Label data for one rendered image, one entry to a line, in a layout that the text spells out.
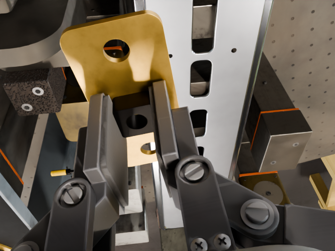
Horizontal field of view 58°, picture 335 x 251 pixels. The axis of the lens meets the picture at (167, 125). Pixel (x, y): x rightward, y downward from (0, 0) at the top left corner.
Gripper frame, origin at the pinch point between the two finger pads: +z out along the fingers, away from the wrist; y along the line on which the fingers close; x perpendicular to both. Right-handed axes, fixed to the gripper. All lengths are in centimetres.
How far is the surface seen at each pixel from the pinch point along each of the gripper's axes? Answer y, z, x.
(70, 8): -5.2, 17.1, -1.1
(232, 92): 11.3, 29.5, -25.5
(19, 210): -21.0, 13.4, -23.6
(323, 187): 110, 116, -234
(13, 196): -20.7, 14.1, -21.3
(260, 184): 19, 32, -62
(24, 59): -7.7, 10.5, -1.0
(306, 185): 105, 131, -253
